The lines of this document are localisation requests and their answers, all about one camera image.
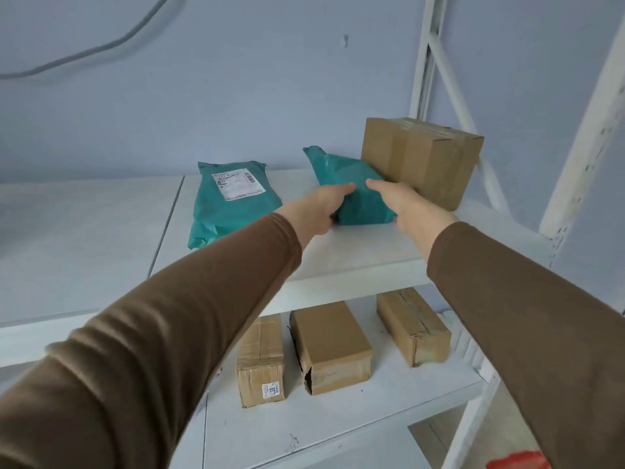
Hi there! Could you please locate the person's left hand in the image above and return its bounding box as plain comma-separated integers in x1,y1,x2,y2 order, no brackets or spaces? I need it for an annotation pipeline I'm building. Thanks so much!
281,183,357,251

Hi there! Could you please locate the person's right hand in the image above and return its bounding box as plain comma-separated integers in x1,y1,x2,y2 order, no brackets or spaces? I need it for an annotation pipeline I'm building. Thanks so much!
366,178,458,261

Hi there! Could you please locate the teal mailer bag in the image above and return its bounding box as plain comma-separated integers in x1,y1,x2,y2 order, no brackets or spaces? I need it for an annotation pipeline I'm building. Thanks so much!
302,145,397,227
187,160,284,251

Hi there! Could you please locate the large cardboard box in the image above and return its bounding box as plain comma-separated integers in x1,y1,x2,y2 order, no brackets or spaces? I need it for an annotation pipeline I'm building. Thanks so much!
360,117,485,212

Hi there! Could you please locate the white metal shelving rack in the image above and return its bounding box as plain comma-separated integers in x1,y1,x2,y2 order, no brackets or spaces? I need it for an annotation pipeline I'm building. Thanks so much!
0,0,625,469

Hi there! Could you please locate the long taped cardboard box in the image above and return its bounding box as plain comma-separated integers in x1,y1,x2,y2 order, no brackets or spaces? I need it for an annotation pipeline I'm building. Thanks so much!
376,287,452,369

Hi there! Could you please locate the cardboard box with torn flap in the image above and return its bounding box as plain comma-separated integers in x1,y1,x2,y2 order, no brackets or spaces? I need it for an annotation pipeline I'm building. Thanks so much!
288,301,374,396

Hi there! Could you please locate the narrow cardboard box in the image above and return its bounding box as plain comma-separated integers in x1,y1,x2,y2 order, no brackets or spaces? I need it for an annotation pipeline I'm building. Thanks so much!
236,315,286,410

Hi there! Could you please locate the red plastic basket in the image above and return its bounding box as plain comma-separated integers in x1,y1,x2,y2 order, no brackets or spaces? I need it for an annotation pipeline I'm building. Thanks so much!
486,449,550,469

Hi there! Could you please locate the person's right forearm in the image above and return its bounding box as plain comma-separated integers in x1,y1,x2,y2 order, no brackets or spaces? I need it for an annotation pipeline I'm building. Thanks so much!
426,220,625,469

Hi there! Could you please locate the person's left forearm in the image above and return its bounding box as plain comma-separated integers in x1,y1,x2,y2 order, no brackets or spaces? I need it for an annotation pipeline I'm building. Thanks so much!
0,212,305,469

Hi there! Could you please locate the grey power cable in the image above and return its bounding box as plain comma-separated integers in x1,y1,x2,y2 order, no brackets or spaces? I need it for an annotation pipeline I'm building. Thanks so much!
0,0,174,79

